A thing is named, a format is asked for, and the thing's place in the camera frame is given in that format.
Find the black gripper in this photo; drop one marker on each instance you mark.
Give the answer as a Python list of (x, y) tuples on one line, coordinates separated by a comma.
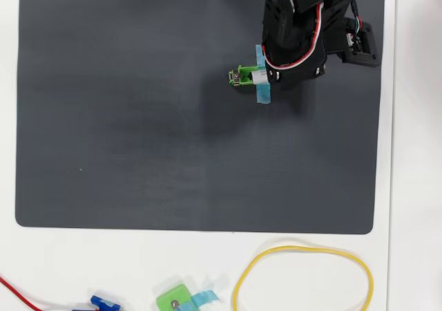
[(296, 77)]

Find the white AA battery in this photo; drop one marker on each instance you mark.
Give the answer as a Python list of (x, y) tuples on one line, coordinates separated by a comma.
[(258, 77)]

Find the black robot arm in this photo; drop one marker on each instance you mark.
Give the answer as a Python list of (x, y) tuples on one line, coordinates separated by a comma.
[(279, 20)]

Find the blue tape strip on holder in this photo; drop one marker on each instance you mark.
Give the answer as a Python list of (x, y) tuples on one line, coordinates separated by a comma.
[(264, 93)]

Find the green battery holder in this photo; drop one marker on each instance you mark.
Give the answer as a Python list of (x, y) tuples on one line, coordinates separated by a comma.
[(243, 81)]

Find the dark grey textured mat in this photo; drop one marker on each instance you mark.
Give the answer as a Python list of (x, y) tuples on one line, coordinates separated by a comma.
[(172, 169)]

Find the yellow rubber band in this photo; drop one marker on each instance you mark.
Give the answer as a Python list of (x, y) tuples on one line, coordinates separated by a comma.
[(300, 246)]

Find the blue tape on block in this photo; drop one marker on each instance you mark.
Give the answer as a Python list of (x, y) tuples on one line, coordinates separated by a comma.
[(205, 297)]

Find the small green printed block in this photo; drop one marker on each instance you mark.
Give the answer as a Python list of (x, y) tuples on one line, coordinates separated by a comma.
[(172, 295)]

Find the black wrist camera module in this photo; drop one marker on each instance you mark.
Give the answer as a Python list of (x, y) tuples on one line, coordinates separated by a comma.
[(366, 52)]

